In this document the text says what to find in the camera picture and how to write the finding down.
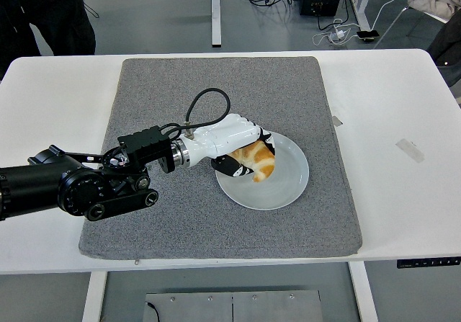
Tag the white background desk leg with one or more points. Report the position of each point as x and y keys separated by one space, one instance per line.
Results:
x=363 y=5

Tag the person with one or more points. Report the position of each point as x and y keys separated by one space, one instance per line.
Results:
x=54 y=19

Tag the small grey tape piece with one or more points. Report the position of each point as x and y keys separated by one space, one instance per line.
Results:
x=337 y=120

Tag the golden croissant bread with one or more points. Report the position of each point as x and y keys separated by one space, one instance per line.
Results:
x=261 y=160

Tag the grey metal chair leg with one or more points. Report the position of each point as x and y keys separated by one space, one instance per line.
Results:
x=390 y=28

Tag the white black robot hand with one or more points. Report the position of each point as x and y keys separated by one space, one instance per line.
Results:
x=227 y=136

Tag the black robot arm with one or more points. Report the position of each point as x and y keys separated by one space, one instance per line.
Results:
x=36 y=185

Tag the round pale grey plate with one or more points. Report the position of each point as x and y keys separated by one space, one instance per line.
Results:
x=284 y=185

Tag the black smartphone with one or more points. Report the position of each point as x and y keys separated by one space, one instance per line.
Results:
x=367 y=34

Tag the black table control panel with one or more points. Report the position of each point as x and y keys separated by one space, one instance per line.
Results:
x=428 y=262

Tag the white slim desk leg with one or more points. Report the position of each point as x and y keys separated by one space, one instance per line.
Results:
x=215 y=12

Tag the large grey tape piece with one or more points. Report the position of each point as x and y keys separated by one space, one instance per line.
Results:
x=410 y=150

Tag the grey felt mat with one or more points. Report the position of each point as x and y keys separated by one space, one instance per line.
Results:
x=180 y=228

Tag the dark garment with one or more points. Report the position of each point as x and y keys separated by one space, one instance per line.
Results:
x=446 y=48

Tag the grey metal plate with screws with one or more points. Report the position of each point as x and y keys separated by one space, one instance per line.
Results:
x=252 y=309

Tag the white table leg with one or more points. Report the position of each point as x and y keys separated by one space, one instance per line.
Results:
x=94 y=297
x=363 y=293

